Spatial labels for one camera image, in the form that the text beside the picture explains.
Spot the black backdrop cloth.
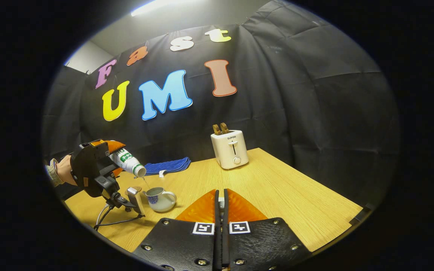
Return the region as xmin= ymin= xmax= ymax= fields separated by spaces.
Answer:
xmin=42 ymin=0 xmax=400 ymax=211

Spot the white toaster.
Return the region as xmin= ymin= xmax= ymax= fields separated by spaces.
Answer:
xmin=210 ymin=130 xmax=249 ymax=170

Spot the white teacup blue pattern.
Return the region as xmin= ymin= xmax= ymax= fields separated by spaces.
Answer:
xmin=143 ymin=187 xmax=177 ymax=212

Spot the blue folded cloth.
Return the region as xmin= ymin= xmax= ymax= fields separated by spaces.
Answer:
xmin=144 ymin=157 xmax=191 ymax=176

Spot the black cable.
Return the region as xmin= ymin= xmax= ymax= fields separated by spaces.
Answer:
xmin=94 ymin=202 xmax=144 ymax=231

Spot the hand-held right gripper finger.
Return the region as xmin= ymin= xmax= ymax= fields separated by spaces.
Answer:
xmin=222 ymin=188 xmax=312 ymax=271
xmin=132 ymin=189 xmax=222 ymax=271

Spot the white water bottle green label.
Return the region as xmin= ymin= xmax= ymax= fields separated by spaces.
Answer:
xmin=108 ymin=148 xmax=147 ymax=178

